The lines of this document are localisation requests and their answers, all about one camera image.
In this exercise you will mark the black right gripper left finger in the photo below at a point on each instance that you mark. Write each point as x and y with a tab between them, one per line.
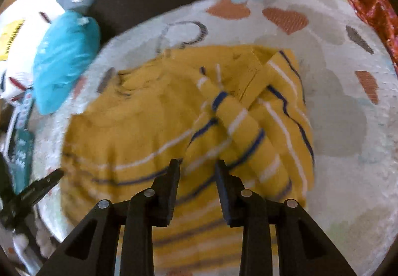
118	237

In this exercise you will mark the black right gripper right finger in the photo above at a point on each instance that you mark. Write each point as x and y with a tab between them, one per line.
302	247

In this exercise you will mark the dark green cardboard box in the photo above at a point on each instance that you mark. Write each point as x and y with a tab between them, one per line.
21	160

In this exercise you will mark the heart patterned quilted blanket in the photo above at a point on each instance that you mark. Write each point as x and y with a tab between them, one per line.
350	88

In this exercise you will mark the light blue dotted box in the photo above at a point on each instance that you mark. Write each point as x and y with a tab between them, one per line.
24	110

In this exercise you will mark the white red shopping bag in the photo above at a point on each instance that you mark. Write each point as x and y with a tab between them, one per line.
36	16

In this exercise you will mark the teal plush pillow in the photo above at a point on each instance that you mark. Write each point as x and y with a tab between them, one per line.
67	49

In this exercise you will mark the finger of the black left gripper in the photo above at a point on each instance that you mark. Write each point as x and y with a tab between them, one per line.
39	188

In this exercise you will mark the yellow striped knit sweater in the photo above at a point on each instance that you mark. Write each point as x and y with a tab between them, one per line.
243	104

